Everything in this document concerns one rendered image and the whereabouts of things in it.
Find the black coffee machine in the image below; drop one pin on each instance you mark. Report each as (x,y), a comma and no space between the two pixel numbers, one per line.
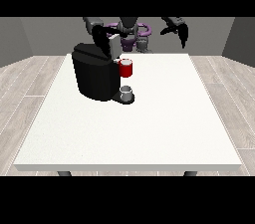
(94,73)

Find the grey robot trunk purple rings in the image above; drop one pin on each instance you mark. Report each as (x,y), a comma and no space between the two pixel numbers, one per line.
(128,25)

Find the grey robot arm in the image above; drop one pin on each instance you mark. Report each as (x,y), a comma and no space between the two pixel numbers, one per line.
(93,21)
(177,20)

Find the dark table leg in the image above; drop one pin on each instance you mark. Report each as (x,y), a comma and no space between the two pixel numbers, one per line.
(64,173)
(190,173)

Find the small grey cup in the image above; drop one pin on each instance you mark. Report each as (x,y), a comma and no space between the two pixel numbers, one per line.
(126,94)

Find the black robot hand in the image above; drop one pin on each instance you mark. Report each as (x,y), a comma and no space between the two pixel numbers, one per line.
(183,33)
(100,39)

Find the pale grey machine lid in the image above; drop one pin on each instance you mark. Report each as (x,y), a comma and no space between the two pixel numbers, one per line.
(116,45)

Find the red pod holder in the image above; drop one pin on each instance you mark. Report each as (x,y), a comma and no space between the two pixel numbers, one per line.
(126,68)

